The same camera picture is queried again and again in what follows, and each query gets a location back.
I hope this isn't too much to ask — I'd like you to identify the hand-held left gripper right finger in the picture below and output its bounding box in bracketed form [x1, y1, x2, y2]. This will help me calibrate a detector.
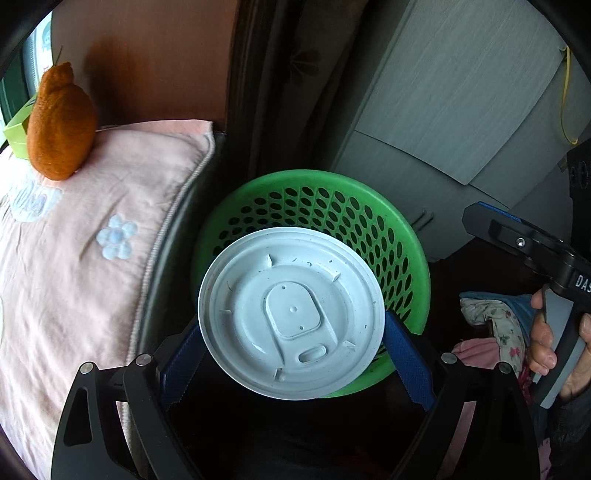
[383, 311, 541, 480]

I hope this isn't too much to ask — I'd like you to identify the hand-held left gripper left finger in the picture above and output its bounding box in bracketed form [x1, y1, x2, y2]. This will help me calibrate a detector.
[51, 318, 204, 480]

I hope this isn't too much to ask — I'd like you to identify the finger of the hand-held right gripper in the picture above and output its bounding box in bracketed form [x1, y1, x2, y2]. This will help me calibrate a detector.
[462, 202, 573, 278]

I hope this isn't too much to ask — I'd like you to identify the white round plastic lid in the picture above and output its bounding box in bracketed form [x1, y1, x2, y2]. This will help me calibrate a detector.
[198, 226, 386, 400]

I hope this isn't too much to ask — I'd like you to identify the green perforated plastic basket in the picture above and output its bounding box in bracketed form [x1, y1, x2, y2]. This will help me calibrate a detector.
[191, 170, 431, 398]

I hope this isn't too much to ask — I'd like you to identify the person's right forearm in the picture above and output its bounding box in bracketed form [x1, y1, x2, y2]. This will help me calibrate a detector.
[547, 392, 591, 480]

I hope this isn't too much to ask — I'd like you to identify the person's right hand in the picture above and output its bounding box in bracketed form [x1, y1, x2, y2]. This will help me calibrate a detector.
[527, 287, 591, 403]

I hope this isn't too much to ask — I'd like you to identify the floral patterned cloth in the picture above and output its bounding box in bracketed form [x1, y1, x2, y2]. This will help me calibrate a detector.
[459, 291, 539, 384]

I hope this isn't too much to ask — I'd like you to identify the pink cloth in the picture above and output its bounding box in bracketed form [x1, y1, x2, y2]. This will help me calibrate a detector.
[452, 339, 505, 370]

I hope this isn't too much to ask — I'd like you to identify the grey wardrobe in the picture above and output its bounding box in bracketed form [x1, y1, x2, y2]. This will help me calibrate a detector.
[332, 0, 578, 264]

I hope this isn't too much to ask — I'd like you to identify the pink floral blanket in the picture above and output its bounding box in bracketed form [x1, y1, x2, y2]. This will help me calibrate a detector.
[0, 119, 217, 472]

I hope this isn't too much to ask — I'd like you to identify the dark curtain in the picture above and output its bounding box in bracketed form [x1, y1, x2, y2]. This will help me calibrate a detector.
[231, 0, 370, 185]

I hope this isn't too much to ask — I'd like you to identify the whole knobbly orange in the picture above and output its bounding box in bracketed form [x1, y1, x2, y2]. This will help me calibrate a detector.
[26, 61, 98, 181]

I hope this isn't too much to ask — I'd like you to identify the lime green cardboard box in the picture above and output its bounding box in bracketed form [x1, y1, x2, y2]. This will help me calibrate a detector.
[2, 95, 40, 160]

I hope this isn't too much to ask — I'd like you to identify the brown wooden cabinet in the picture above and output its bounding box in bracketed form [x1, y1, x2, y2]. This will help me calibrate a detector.
[51, 0, 236, 134]

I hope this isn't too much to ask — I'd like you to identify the yellow cable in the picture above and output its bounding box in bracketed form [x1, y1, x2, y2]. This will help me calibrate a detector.
[560, 46, 581, 147]

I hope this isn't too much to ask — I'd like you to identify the dark green window frame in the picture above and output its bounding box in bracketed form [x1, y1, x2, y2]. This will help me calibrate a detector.
[0, 69, 31, 127]

